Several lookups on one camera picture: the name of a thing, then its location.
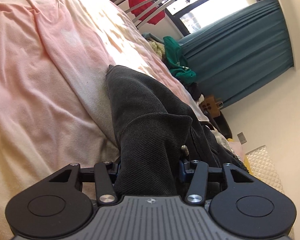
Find black pants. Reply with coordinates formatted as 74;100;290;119
106;65;244;196

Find pastel pillow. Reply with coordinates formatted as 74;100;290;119
210;127;253;176

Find black armchair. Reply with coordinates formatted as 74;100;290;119
212;112;233;139

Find quilted white headboard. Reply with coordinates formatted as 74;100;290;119
245;145;285;193

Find brown paper bag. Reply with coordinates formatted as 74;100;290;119
199;95;223;118

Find pastel bed sheet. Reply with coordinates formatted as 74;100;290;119
0;0;206;239

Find green garment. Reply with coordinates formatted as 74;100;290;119
163;36;196;85

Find right teal curtain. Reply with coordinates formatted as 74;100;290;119
178;0;294;107

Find yellow knitted garment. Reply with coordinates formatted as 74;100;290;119
148;40;165;60

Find red garment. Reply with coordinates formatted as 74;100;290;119
128;0;165;25

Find grey wall switch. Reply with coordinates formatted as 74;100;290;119
237;132;247;145

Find window with dark frame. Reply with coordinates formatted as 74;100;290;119
144;0;263;37

